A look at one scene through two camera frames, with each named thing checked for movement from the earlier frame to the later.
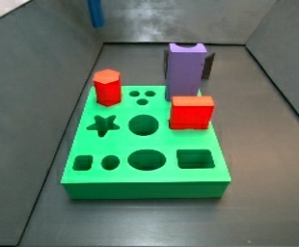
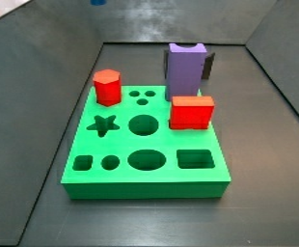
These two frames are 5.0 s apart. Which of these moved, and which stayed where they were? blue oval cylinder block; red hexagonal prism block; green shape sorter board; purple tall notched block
Moved: blue oval cylinder block
Stayed: red hexagonal prism block; green shape sorter board; purple tall notched block
